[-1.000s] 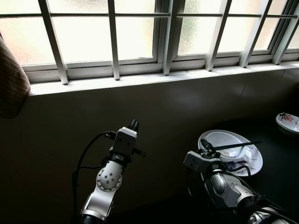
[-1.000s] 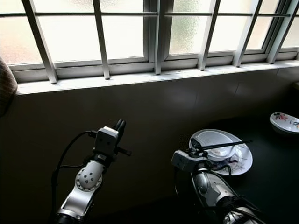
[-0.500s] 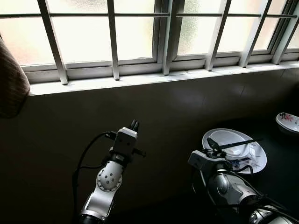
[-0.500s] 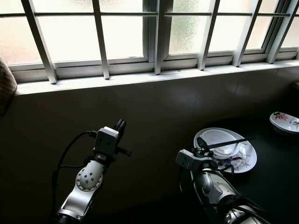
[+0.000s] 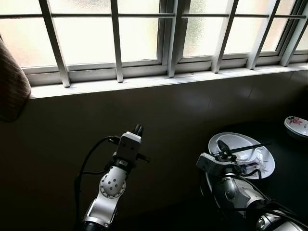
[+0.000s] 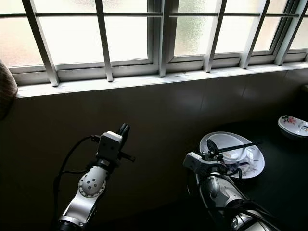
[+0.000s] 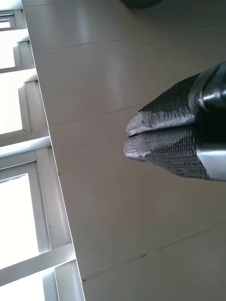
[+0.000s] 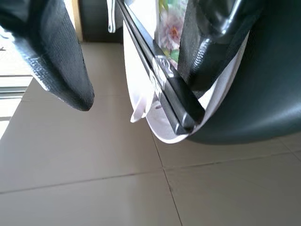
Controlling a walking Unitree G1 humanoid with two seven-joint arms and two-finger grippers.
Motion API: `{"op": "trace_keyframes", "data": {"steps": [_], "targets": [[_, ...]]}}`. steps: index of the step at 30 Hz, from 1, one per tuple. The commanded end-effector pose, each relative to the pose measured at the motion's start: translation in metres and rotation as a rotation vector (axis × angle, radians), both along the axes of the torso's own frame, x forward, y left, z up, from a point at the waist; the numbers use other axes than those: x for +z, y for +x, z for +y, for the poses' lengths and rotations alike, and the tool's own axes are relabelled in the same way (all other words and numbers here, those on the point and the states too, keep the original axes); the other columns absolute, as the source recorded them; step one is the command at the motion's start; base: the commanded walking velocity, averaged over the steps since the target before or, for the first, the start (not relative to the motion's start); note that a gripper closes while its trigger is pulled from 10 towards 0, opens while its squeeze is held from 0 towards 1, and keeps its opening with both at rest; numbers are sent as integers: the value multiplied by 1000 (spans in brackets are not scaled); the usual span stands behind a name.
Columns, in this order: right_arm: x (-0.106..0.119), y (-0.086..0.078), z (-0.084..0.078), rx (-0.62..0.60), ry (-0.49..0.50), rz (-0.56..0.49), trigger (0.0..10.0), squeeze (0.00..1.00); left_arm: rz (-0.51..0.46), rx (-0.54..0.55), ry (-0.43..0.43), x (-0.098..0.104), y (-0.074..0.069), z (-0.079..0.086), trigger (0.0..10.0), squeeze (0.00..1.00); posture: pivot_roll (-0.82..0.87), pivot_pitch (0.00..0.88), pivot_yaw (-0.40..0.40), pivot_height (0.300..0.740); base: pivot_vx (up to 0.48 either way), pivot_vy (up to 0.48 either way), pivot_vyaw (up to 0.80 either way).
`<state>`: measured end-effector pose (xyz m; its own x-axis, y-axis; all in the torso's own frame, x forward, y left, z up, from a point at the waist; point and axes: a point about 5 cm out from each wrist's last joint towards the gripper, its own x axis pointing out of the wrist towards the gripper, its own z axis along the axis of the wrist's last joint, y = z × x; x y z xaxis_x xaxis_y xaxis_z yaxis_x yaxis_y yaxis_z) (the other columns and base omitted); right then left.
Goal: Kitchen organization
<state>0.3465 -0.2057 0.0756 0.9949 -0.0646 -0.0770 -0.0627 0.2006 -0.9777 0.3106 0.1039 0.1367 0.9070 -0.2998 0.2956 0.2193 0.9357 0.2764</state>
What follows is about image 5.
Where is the white floral dinner plate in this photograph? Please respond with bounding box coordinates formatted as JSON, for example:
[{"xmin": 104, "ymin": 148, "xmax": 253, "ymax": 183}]
[{"xmin": 208, "ymin": 132, "xmax": 276, "ymax": 180}]

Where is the long thin black rod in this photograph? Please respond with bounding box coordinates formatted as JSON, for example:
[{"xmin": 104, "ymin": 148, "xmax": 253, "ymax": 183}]
[{"xmin": 226, "ymin": 142, "xmax": 271, "ymax": 155}]

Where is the white window sill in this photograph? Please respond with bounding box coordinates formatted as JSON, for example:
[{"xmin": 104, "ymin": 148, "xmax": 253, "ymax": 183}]
[{"xmin": 29, "ymin": 63, "xmax": 308, "ymax": 100}]

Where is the small pink floral bowl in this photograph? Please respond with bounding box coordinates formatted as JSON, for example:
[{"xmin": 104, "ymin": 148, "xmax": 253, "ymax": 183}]
[{"xmin": 284, "ymin": 115, "xmax": 308, "ymax": 140}]

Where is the white metal window grille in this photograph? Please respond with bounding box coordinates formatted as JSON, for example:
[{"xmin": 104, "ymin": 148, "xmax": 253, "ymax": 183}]
[{"xmin": 0, "ymin": 0, "xmax": 308, "ymax": 88}]

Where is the white framed frosted window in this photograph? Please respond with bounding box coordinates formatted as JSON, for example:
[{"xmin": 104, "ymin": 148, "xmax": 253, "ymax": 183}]
[{"xmin": 0, "ymin": 0, "xmax": 308, "ymax": 88}]

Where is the brown woven cloth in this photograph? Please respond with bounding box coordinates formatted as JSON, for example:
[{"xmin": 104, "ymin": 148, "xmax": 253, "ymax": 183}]
[{"xmin": 0, "ymin": 36, "xmax": 32, "ymax": 122}]

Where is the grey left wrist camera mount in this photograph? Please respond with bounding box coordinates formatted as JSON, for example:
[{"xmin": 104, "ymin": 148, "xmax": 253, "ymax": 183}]
[{"xmin": 117, "ymin": 132, "xmax": 143, "ymax": 163}]

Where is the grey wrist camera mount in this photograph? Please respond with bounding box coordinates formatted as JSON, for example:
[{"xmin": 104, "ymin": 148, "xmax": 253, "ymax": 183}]
[
  {"xmin": 117, "ymin": 132, "xmax": 143, "ymax": 163},
  {"xmin": 196, "ymin": 153, "xmax": 229, "ymax": 175}
]

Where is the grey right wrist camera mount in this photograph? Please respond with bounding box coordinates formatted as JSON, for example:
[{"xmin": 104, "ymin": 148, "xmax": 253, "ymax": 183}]
[{"xmin": 196, "ymin": 153, "xmax": 229, "ymax": 175}]

